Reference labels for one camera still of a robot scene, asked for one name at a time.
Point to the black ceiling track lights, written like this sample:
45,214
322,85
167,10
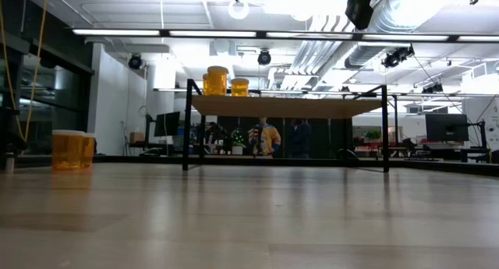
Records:
397,57
432,89

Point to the round white ceiling lamp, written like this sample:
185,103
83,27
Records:
238,9

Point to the black round ceiling spotlight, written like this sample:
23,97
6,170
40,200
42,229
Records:
264,57
135,61

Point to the green leafy office plant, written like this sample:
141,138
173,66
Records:
373,135

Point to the black partition panels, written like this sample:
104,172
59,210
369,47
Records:
331,138

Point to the person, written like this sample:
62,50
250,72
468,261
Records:
299,138
267,138

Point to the black computer monitor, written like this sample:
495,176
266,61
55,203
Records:
167,124
446,126

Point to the brown cardboard box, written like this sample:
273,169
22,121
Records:
137,138

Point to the small white cylinder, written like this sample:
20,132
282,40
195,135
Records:
10,163

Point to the wooden shelf black metal frame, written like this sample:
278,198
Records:
280,107

